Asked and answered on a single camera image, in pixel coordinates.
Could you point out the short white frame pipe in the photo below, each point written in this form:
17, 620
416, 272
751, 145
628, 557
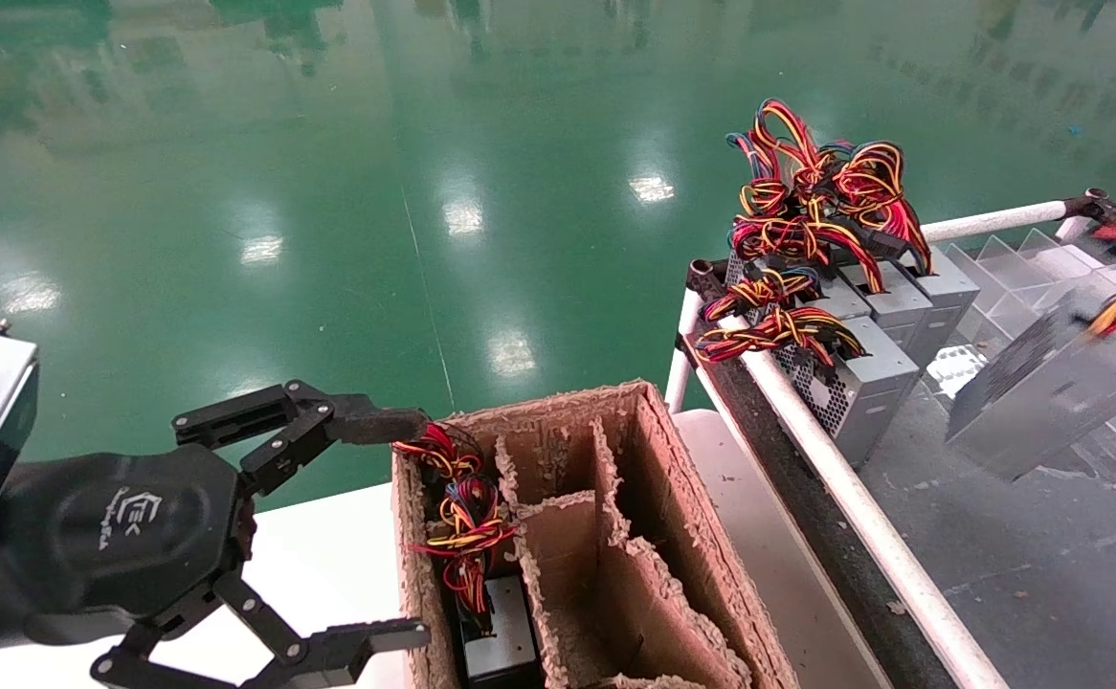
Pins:
680, 368

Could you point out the brown cardboard divider box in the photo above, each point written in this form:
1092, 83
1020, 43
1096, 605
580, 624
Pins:
692, 574

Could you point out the clear plastic divider tray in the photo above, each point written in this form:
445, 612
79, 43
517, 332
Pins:
1017, 268

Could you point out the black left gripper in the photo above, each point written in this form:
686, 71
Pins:
127, 531

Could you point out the black pipe joint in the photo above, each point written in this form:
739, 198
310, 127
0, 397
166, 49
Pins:
706, 276
1099, 206

